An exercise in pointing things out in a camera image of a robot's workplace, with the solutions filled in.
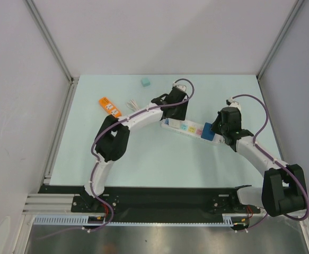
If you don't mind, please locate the blue cube plug adapter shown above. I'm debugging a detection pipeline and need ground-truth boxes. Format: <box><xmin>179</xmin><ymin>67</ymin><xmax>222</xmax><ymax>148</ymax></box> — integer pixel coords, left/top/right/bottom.
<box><xmin>201</xmin><ymin>122</ymin><xmax>215</xmax><ymax>141</ymax></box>

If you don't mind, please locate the orange power strip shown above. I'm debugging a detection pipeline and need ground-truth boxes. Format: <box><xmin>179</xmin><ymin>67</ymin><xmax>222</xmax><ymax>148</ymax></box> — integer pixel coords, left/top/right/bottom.
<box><xmin>99</xmin><ymin>97</ymin><xmax>122</xmax><ymax>117</ymax></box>

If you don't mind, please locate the left aluminium frame post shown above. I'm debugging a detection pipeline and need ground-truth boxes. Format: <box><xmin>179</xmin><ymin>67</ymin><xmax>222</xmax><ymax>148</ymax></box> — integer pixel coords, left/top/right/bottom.
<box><xmin>23</xmin><ymin>0</ymin><xmax>78</xmax><ymax>84</ymax></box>

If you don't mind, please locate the white colourful power strip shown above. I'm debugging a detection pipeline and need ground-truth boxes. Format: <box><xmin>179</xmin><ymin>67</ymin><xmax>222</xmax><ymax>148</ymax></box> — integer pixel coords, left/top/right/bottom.
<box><xmin>161</xmin><ymin>119</ymin><xmax>225</xmax><ymax>145</ymax></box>

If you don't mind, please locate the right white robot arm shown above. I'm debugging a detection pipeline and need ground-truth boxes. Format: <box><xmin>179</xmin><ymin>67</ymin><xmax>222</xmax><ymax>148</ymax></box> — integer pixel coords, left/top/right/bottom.
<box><xmin>211</xmin><ymin>106</ymin><xmax>309</xmax><ymax>217</ymax></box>

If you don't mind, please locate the white slotted cable duct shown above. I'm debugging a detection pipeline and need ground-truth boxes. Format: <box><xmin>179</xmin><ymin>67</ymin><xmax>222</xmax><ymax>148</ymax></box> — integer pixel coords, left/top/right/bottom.
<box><xmin>33</xmin><ymin>215</ymin><xmax>250</xmax><ymax>228</ymax></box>

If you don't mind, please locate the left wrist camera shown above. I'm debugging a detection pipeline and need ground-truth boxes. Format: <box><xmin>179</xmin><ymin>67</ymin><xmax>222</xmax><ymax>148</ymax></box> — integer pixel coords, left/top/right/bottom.
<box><xmin>172</xmin><ymin>80</ymin><xmax>187</xmax><ymax>93</ymax></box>

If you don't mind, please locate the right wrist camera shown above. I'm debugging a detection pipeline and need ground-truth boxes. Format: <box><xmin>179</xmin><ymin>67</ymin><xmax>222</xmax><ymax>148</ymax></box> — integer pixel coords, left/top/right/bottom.
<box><xmin>226</xmin><ymin>97</ymin><xmax>242</xmax><ymax>111</ymax></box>

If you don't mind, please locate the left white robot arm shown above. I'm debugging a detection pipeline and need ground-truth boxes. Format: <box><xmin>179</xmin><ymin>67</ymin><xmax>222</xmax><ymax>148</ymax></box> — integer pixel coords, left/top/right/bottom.
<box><xmin>80</xmin><ymin>86</ymin><xmax>191</xmax><ymax>212</ymax></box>

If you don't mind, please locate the white cord of orange strip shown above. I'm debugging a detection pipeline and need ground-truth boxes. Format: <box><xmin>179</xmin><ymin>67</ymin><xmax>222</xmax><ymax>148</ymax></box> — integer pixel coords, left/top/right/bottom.
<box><xmin>126</xmin><ymin>99</ymin><xmax>142</xmax><ymax>111</ymax></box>

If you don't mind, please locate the aluminium frame post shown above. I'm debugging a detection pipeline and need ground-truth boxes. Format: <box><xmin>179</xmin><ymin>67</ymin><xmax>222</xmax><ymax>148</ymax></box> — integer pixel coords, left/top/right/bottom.
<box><xmin>23</xmin><ymin>0</ymin><xmax>78</xmax><ymax>84</ymax></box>
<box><xmin>256</xmin><ymin>0</ymin><xmax>307</xmax><ymax>82</ymax></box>

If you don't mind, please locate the right aluminium frame post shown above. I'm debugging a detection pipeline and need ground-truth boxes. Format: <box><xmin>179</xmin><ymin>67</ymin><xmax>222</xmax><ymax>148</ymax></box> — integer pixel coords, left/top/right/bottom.
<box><xmin>256</xmin><ymin>0</ymin><xmax>307</xmax><ymax>82</ymax></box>

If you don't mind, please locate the teal cube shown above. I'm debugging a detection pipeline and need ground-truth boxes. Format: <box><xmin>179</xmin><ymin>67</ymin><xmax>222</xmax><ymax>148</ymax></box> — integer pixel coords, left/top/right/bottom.
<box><xmin>140</xmin><ymin>77</ymin><xmax>151</xmax><ymax>87</ymax></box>

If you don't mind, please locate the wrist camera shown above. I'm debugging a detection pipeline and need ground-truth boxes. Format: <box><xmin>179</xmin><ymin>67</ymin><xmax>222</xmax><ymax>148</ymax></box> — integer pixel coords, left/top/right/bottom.
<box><xmin>226</xmin><ymin>97</ymin><xmax>242</xmax><ymax>111</ymax></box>
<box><xmin>172</xmin><ymin>80</ymin><xmax>187</xmax><ymax>93</ymax></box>

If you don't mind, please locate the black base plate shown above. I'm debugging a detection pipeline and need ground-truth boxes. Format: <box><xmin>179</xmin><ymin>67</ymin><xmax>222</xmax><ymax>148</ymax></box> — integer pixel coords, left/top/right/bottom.
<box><xmin>39</xmin><ymin>185</ymin><xmax>261</xmax><ymax>222</ymax></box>

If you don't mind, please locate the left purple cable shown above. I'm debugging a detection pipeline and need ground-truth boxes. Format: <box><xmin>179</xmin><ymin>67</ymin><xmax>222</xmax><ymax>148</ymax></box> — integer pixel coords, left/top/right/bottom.
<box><xmin>89</xmin><ymin>78</ymin><xmax>196</xmax><ymax>212</ymax></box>

